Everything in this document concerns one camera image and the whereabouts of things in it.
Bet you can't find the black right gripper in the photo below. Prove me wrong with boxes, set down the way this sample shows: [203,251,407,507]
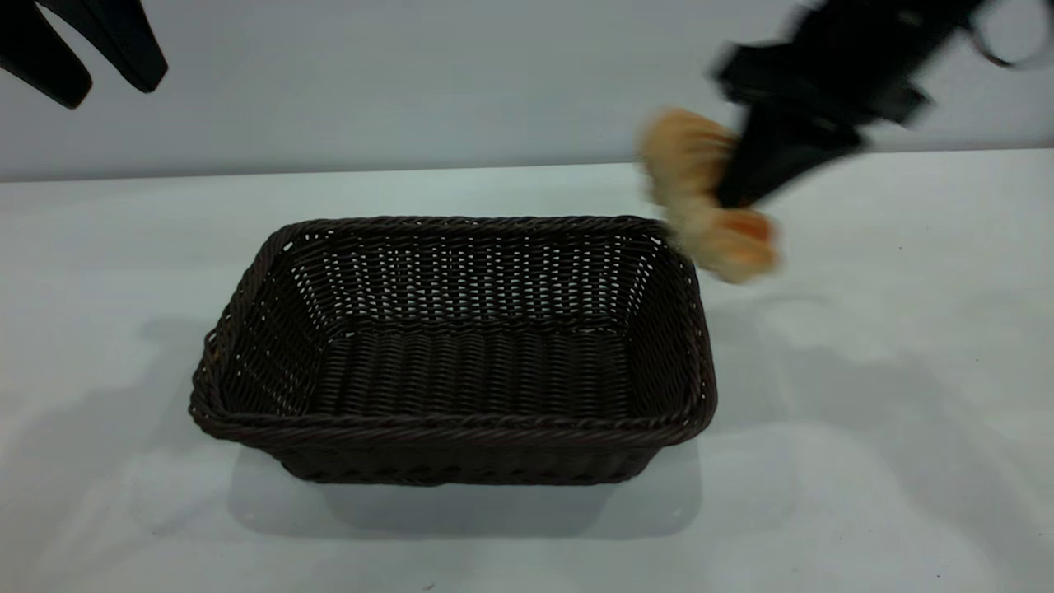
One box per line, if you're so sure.
[712,0,989,208]

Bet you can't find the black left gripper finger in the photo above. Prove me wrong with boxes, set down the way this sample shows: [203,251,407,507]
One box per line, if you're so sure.
[0,0,93,110]
[40,0,169,94]

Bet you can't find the ridged golden bread loaf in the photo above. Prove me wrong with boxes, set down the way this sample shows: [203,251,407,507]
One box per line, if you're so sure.
[638,107,780,285]

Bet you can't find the black woven wicker basket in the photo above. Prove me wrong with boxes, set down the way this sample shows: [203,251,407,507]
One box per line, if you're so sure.
[189,216,718,487]

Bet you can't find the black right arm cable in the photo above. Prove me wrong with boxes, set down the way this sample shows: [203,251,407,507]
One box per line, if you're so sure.
[966,0,1054,72]

